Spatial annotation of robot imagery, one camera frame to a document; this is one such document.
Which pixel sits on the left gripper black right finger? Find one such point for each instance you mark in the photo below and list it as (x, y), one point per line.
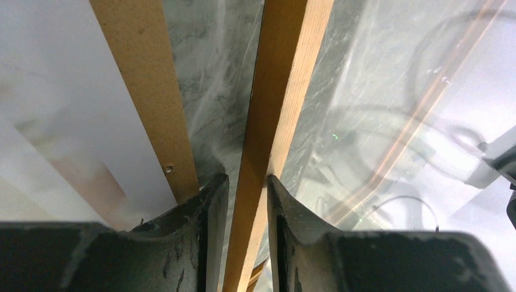
(309, 254)

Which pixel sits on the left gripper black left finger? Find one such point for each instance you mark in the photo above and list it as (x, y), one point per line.
(180, 250)

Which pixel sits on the brown backing board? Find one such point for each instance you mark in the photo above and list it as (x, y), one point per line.
(137, 35)

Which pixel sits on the plant photo print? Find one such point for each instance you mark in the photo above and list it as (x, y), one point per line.
(73, 147)

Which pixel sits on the wooden picture frame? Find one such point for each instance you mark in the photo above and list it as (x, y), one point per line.
(289, 46)

